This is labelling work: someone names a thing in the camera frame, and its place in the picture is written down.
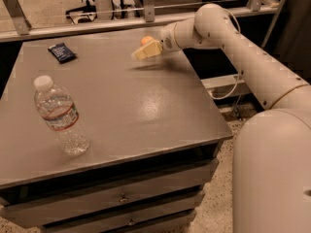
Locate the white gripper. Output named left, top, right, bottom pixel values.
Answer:
left=131, top=23, right=179, bottom=60

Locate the orange fruit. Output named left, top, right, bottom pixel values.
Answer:
left=140, top=36, right=154, bottom=47

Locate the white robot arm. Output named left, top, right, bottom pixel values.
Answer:
left=132, top=4, right=311, bottom=233

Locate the clear plastic water bottle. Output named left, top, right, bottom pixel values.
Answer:
left=33, top=76, right=90, bottom=156

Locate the grey drawer cabinet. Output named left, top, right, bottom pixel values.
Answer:
left=0, top=29, right=231, bottom=233

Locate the black office chair base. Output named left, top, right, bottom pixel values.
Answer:
left=61, top=0, right=125, bottom=25

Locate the dark blue snack packet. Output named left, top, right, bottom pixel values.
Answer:
left=48, top=43, right=76, bottom=63

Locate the white cable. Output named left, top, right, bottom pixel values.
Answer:
left=209, top=8, right=242, bottom=101

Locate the metal railing frame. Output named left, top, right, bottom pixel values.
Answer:
left=0, top=0, right=293, bottom=97

